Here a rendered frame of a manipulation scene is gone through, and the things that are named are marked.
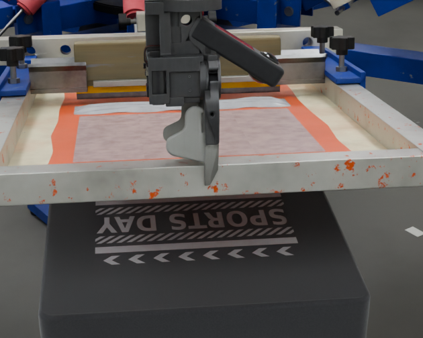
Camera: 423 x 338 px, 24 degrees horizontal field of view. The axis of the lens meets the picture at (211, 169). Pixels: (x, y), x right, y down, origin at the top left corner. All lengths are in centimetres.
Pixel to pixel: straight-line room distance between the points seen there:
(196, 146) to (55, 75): 62
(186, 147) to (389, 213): 251
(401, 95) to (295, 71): 296
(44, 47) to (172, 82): 85
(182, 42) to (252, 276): 41
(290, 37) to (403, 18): 388
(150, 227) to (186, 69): 46
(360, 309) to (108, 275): 35
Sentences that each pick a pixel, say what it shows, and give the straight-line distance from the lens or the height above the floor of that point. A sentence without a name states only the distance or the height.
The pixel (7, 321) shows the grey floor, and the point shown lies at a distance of 301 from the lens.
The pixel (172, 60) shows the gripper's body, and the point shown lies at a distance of 108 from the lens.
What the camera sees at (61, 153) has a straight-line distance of 136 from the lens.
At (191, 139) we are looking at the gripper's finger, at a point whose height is 123.
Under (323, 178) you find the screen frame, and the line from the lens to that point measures 115.
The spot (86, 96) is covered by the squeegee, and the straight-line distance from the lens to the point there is 171.
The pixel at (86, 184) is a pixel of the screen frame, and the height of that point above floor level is 118.
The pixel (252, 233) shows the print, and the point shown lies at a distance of 148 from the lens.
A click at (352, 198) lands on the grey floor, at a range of 366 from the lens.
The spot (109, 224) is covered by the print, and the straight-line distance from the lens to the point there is 151.
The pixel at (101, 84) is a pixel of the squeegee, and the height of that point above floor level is 109.
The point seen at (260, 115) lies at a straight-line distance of 157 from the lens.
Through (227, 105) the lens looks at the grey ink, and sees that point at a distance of 163.
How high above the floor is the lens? 168
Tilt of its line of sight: 26 degrees down
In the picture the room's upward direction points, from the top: straight up
